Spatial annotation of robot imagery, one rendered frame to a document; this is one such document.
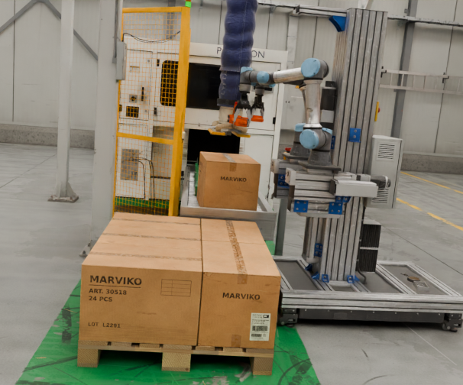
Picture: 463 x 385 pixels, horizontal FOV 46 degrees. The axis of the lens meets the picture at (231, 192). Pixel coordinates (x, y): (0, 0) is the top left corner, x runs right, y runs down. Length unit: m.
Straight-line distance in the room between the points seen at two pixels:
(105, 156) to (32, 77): 8.42
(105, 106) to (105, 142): 0.29
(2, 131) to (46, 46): 2.09
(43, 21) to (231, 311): 10.76
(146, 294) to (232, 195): 1.43
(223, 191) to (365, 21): 1.50
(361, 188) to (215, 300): 1.20
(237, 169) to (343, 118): 0.85
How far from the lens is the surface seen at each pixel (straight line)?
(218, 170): 3.97
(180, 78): 4.64
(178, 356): 2.95
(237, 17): 4.17
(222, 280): 2.80
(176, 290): 2.81
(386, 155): 3.77
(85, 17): 12.87
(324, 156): 3.48
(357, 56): 3.72
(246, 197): 4.03
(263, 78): 3.57
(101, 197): 4.73
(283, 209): 4.60
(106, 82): 4.64
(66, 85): 6.87
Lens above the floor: 1.42
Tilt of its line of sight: 10 degrees down
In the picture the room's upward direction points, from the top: 5 degrees clockwise
